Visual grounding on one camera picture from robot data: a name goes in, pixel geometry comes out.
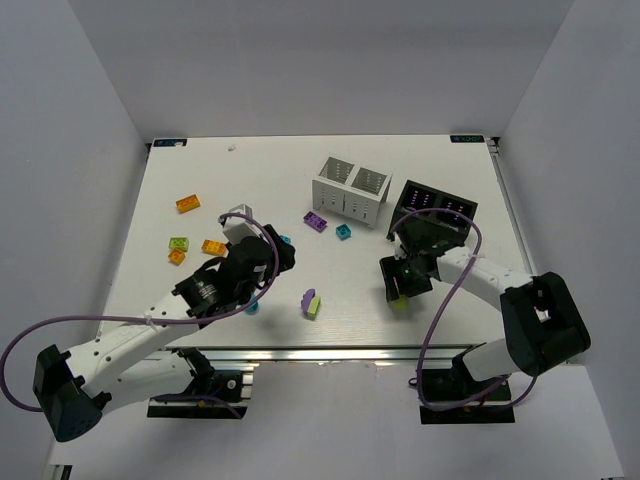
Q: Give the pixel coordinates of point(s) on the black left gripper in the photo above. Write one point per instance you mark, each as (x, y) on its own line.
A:
(273, 248)

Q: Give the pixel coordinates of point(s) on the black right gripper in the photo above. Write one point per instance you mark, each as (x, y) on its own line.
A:
(400, 284)

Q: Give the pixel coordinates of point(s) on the green square lego brick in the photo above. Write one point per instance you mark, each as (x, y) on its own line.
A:
(400, 304)

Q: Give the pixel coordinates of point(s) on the small orange lego brick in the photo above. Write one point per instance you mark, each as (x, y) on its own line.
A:
(212, 247)

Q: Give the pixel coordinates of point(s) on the cyan rounded lego brick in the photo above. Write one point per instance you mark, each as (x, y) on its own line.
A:
(252, 308)

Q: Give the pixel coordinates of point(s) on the purple half-round lego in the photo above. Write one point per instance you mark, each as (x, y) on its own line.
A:
(307, 296)

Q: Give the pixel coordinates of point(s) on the purple rectangular lego brick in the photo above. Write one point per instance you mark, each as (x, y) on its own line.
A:
(314, 221)

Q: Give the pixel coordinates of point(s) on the green curved lego brick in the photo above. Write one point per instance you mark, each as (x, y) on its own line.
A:
(313, 308)

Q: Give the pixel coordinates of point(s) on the small green curved lego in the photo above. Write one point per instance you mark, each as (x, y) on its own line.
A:
(179, 243)

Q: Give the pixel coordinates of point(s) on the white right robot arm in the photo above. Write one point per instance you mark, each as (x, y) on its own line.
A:
(541, 321)

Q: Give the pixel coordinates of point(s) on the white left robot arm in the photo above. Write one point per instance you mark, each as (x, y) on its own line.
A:
(77, 387)

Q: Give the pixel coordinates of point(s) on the black two-compartment container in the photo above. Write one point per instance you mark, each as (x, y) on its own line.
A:
(424, 214)

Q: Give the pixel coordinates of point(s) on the cyan hollow lego brick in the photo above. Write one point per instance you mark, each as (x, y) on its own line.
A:
(343, 232)

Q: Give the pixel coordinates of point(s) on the small orange square lego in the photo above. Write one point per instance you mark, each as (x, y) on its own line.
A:
(176, 256)

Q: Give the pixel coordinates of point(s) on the orange rectangular lego brick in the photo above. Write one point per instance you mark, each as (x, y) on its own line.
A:
(187, 204)

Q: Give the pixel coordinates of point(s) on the white two-compartment container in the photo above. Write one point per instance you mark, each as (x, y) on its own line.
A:
(351, 190)

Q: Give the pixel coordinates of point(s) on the blue right corner sticker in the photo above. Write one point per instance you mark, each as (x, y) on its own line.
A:
(466, 138)

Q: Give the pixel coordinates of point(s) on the blue corner sticker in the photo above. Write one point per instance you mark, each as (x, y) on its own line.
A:
(466, 138)
(169, 142)

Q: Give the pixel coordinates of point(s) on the blue left corner sticker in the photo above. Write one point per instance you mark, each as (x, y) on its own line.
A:
(169, 142)

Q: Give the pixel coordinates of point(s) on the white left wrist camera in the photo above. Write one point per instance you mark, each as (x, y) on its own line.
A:
(235, 229)

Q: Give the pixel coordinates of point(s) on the aluminium front rail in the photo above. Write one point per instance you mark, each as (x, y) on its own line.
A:
(309, 354)

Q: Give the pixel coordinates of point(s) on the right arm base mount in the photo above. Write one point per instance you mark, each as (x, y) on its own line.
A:
(453, 402)

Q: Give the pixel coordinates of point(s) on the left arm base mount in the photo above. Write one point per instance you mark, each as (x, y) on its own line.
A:
(213, 393)

